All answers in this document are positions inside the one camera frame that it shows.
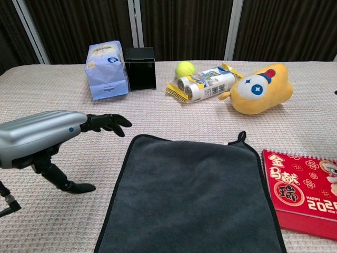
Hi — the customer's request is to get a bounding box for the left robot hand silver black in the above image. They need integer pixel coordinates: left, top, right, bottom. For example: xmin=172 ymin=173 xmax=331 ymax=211
xmin=0 ymin=110 xmax=133 ymax=193

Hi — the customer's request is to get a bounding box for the black and pink cloth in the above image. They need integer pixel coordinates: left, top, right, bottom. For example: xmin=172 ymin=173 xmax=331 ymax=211
xmin=93 ymin=131 xmax=288 ymax=253

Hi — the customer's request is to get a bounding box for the yellow plush toy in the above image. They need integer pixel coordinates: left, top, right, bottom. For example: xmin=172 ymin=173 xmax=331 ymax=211
xmin=218 ymin=63 xmax=294 ymax=115

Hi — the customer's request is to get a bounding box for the light blue paper bag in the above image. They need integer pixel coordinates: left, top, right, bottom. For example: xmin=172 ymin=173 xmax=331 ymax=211
xmin=84 ymin=40 xmax=130 ymax=101

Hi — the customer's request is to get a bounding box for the beige woven tablecloth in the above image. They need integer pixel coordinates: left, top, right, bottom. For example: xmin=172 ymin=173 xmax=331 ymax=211
xmin=0 ymin=60 xmax=337 ymax=253

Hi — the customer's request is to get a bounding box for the red desk calendar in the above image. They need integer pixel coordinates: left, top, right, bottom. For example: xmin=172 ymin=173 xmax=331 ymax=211
xmin=262 ymin=149 xmax=337 ymax=241

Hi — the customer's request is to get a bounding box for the black square box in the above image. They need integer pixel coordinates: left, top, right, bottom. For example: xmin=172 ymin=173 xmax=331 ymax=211
xmin=124 ymin=46 xmax=157 ymax=92

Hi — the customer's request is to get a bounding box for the pack of trash bag rolls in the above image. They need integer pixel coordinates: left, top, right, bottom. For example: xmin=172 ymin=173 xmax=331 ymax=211
xmin=165 ymin=62 xmax=244 ymax=104

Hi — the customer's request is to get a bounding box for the yellow tennis ball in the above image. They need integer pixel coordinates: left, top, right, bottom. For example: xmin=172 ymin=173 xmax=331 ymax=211
xmin=175 ymin=61 xmax=196 ymax=79

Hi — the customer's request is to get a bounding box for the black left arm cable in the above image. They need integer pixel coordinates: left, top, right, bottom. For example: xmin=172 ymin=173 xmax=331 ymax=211
xmin=0 ymin=180 xmax=22 ymax=218

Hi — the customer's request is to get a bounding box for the white metal partition post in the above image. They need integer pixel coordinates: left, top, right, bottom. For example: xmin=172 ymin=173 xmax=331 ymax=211
xmin=127 ymin=0 xmax=145 ymax=48
xmin=12 ymin=0 xmax=51 ymax=65
xmin=223 ymin=0 xmax=244 ymax=62

